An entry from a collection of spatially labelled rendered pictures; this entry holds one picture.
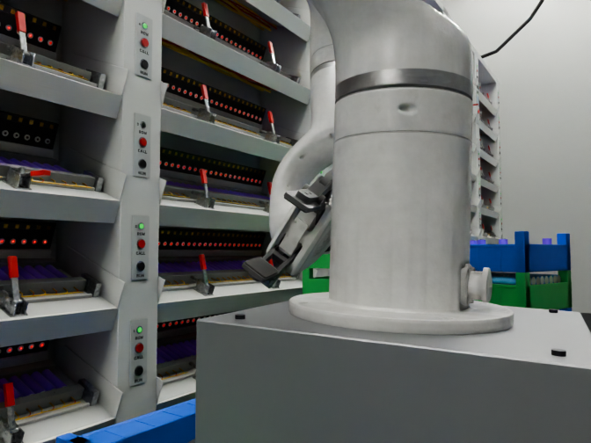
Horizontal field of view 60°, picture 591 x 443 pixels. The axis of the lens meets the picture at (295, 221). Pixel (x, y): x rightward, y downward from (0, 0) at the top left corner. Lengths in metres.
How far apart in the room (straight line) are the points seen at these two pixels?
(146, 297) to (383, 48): 0.75
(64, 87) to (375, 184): 0.68
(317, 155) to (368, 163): 0.42
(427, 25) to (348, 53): 0.07
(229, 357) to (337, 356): 0.08
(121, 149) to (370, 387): 0.77
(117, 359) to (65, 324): 0.13
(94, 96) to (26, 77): 0.12
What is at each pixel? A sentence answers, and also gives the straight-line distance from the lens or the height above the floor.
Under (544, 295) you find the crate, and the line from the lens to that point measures 1.16.
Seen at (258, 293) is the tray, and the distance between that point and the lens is 1.32.
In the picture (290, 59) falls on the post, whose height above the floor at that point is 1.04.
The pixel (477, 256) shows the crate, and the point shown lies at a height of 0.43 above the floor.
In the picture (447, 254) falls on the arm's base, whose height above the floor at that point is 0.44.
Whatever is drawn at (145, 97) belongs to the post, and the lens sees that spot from 1.08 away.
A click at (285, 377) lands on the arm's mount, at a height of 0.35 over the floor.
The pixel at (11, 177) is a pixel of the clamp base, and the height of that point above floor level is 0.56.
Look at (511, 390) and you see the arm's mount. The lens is 0.33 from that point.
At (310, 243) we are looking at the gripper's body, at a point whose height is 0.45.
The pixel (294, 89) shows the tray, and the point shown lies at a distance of 1.54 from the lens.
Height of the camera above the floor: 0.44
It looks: 3 degrees up
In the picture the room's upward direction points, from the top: straight up
